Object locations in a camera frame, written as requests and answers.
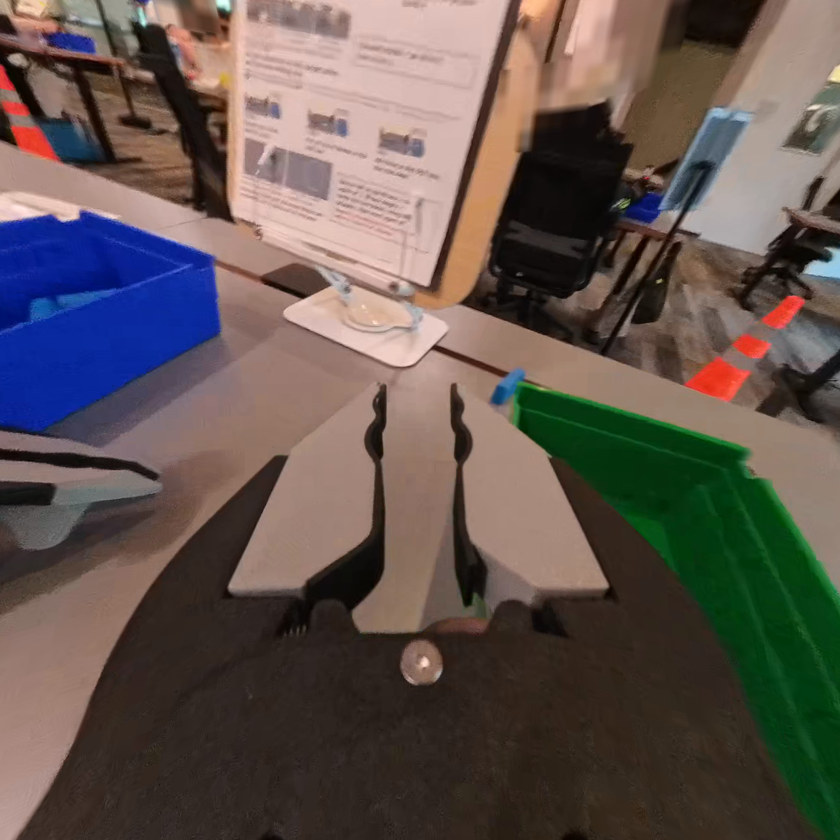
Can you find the printed instruction sheet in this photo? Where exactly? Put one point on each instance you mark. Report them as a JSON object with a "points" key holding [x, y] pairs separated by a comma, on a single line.
{"points": [[367, 131]]}

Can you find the blue rectangular block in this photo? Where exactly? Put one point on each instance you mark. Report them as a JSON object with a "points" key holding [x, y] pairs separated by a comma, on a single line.
{"points": [[506, 388]]}

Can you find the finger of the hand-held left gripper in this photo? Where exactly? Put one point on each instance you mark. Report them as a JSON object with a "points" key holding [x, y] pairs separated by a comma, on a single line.
{"points": [[52, 449], [85, 485]]}

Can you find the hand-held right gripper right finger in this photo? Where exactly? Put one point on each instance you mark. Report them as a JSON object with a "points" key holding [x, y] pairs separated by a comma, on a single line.
{"points": [[531, 525]]}

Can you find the blue plastic bin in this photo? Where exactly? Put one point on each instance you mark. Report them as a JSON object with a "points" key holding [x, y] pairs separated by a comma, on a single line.
{"points": [[131, 341]]}

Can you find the framed wall picture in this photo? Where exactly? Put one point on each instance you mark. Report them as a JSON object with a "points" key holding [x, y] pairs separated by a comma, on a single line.
{"points": [[814, 121]]}

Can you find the white document stand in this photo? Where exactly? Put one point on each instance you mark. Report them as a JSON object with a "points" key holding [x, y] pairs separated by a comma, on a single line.
{"points": [[394, 344]]}

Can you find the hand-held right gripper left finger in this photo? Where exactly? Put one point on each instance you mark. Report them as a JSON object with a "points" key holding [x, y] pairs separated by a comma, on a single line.
{"points": [[308, 518]]}

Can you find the green plastic bin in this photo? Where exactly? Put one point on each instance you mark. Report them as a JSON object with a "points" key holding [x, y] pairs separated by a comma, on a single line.
{"points": [[722, 525]]}

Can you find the small blue storage bin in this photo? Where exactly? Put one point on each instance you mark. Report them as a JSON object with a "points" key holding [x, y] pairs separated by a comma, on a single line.
{"points": [[72, 43], [643, 207]]}

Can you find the orange traffic cone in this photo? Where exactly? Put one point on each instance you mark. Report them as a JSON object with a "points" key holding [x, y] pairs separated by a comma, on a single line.
{"points": [[722, 377], [29, 134]]}

